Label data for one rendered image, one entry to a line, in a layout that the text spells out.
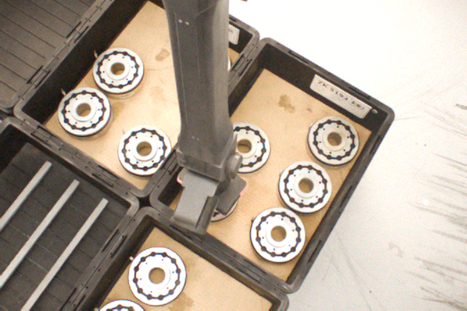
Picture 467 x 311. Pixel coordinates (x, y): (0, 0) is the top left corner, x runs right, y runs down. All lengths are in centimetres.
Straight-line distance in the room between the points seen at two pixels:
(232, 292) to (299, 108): 39
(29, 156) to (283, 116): 51
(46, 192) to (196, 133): 49
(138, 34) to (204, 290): 55
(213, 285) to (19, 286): 35
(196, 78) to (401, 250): 78
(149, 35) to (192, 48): 65
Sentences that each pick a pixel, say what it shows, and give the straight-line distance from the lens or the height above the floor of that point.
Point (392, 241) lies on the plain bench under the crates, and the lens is 120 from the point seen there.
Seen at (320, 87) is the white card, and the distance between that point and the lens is 106.
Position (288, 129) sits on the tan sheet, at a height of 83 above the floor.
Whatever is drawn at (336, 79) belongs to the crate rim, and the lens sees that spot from 102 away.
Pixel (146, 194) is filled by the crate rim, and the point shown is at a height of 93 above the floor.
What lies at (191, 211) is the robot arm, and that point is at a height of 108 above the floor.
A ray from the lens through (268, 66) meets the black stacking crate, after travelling 110.
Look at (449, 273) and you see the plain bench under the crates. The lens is 124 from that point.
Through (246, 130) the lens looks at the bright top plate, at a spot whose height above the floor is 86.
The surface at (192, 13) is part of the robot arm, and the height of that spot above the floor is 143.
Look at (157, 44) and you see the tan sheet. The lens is 114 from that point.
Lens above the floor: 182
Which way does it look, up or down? 70 degrees down
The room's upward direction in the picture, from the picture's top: 11 degrees clockwise
